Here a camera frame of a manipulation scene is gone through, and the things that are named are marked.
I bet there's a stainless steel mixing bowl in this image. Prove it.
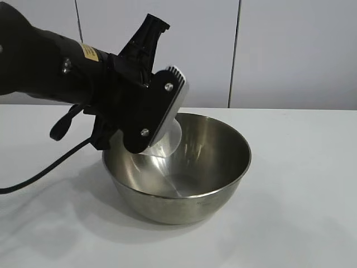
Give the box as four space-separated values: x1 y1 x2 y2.
102 112 252 225

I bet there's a long black cable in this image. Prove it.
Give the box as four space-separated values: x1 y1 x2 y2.
0 138 94 195

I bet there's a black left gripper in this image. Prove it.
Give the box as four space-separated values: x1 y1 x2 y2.
83 12 171 151

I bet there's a clear plastic cup with rice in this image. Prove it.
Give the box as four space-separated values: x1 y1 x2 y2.
138 116 184 159

